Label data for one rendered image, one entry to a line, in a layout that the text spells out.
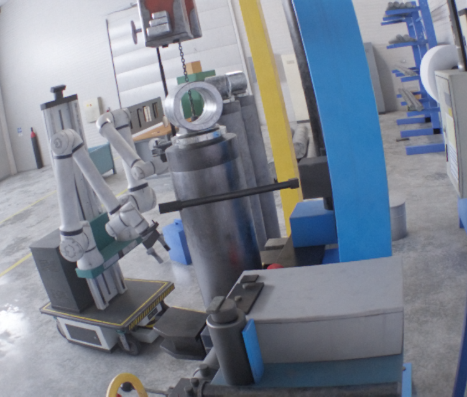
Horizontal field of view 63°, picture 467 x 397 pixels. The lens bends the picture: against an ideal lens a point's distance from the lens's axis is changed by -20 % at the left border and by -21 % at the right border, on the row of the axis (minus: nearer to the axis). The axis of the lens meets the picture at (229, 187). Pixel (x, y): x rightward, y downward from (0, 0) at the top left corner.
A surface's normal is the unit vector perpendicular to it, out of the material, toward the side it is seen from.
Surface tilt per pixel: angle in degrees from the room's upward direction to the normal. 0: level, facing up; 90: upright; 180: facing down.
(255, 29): 90
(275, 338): 90
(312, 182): 90
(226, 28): 90
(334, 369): 0
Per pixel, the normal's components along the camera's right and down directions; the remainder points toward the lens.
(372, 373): -0.20, -0.95
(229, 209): 0.41, 0.15
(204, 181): -0.03, 0.25
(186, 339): -0.31, 0.30
